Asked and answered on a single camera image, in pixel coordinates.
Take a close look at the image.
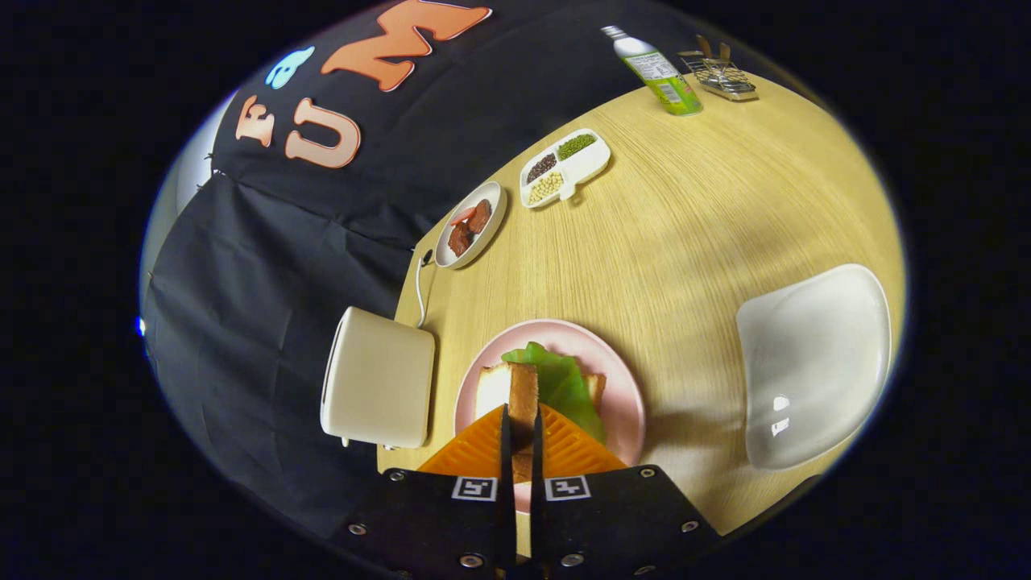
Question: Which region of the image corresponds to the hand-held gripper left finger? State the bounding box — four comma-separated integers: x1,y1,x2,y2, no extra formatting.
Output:
342,403,516,580

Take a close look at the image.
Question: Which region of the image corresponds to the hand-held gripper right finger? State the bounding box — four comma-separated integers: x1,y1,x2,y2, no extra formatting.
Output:
530,403,722,580

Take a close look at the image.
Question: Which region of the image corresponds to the green lettuce leaf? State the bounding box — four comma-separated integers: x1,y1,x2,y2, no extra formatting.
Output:
501,342,607,442

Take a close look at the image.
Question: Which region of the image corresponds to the toasted bread slice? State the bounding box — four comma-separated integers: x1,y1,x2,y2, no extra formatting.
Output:
475,361,540,484

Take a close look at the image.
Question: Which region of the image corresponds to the pink round plate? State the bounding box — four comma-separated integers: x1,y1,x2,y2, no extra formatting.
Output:
453,319,647,516

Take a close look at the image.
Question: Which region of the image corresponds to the cream white toaster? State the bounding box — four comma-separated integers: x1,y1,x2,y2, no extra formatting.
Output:
320,306,436,450

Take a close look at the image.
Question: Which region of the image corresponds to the white rounded square plate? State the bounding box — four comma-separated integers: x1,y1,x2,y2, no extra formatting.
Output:
735,263,892,471

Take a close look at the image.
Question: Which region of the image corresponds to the black backdrop cloth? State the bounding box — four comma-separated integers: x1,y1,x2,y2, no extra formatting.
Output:
141,0,774,541

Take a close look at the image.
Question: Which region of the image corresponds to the white round plate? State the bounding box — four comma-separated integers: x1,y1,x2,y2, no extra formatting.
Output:
435,180,508,269

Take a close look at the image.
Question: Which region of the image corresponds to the pile of yellow soybeans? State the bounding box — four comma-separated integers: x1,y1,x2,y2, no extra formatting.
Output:
528,172,565,205

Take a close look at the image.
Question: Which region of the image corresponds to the white divided dish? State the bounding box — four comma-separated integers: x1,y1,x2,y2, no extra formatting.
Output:
520,128,611,210

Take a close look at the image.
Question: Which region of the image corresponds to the green label drink bottle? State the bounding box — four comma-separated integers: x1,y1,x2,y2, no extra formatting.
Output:
601,25,703,116

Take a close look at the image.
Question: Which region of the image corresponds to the white toaster cable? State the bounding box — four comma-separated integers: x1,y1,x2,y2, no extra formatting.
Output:
414,248,436,328

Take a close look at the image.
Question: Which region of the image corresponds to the metal wire basket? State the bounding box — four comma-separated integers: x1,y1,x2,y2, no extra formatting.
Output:
677,48,760,102

